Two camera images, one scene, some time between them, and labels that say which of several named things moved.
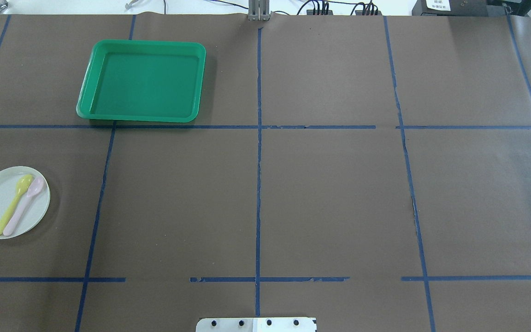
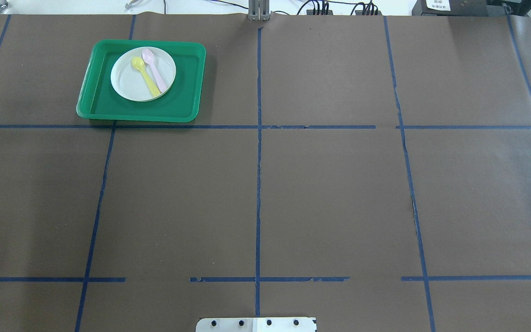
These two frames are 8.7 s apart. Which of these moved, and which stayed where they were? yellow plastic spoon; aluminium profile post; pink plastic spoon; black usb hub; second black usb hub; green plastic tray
Moved: yellow plastic spoon; pink plastic spoon
Stayed: second black usb hub; aluminium profile post; green plastic tray; black usb hub
